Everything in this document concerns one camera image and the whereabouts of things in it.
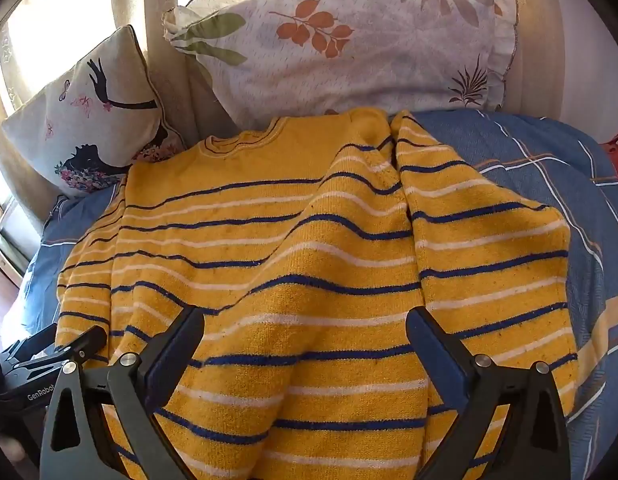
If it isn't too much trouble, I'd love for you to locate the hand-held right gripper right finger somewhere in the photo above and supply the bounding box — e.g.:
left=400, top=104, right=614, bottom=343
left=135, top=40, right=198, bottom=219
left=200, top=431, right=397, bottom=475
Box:
left=405, top=306, right=572, bottom=480

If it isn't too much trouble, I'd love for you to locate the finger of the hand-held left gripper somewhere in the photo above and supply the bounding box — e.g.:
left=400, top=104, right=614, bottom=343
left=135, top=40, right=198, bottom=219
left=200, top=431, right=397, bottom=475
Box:
left=3, top=333, right=58, bottom=367
left=56, top=325, right=109, bottom=363

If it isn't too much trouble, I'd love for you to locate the window with metal frame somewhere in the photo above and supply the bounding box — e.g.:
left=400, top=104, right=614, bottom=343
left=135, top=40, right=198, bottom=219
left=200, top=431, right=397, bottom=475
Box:
left=0, top=180, right=25, bottom=281

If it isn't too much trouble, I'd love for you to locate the yellow striped sweater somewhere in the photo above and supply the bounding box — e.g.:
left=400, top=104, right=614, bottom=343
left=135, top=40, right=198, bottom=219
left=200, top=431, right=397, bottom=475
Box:
left=54, top=107, right=580, bottom=480

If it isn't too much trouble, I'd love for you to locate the white leaf print pillow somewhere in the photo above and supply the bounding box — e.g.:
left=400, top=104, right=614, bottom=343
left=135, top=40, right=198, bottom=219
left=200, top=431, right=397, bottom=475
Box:
left=161, top=0, right=520, bottom=131

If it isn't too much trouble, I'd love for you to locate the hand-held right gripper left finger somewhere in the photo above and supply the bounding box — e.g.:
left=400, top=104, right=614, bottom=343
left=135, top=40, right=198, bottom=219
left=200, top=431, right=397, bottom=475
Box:
left=39, top=306, right=206, bottom=480

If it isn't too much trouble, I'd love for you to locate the blue plaid bedsheet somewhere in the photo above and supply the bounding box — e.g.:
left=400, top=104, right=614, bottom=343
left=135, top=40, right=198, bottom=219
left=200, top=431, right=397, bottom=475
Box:
left=19, top=110, right=618, bottom=480

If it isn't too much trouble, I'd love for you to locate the beige silhouette print cushion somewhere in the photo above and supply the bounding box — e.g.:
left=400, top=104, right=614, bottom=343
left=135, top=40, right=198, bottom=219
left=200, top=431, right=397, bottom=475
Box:
left=2, top=25, right=187, bottom=201

